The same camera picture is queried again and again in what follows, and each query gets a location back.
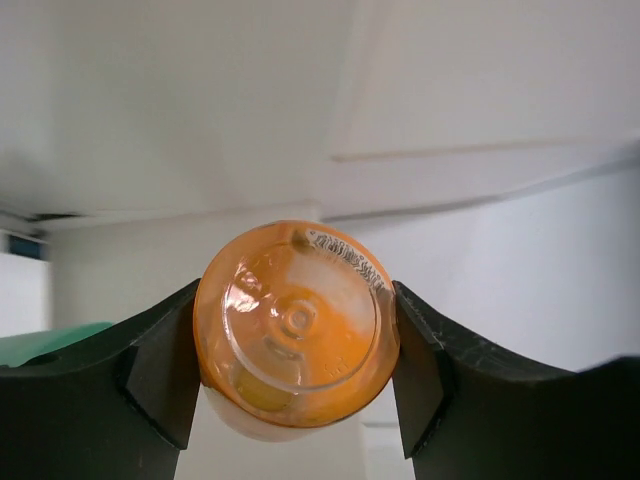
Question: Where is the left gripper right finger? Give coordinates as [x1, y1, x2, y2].
[392, 284, 639, 479]

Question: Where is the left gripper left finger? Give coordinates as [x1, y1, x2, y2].
[1, 282, 200, 479]

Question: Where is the orange plastic bottle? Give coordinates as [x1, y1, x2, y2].
[193, 220, 400, 442]

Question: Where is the green plastic bin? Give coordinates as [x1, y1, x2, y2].
[1, 322, 112, 368]

